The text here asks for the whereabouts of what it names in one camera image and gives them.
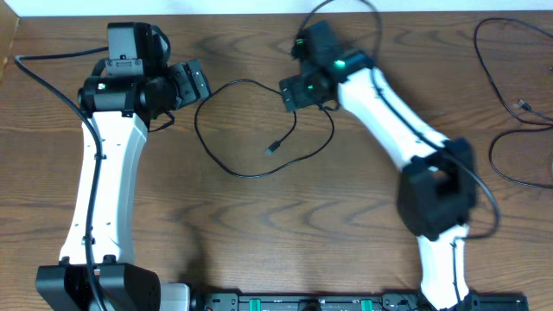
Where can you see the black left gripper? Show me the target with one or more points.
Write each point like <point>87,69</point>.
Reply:
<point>193,92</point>

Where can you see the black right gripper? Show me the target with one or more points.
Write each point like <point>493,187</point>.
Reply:
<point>296,94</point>

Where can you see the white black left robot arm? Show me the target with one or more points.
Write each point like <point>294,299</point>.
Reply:
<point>126,90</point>

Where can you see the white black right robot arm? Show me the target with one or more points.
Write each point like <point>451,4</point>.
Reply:
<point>434,195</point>

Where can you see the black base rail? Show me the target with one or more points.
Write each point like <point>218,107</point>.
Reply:
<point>311,302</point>

